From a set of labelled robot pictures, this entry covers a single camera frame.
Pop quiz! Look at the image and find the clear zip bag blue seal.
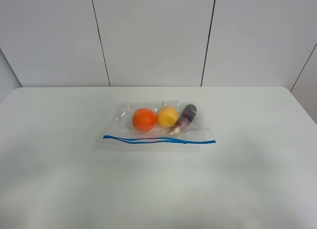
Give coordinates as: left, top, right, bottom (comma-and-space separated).
96, 101, 216, 150

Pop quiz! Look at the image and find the yellow apple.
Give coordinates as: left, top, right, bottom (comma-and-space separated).
156, 106, 179, 127

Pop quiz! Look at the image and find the orange fruit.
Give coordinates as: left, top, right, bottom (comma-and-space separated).
132, 108, 156, 131

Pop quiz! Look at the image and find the purple eggplant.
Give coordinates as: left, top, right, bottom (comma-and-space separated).
169, 104, 197, 135

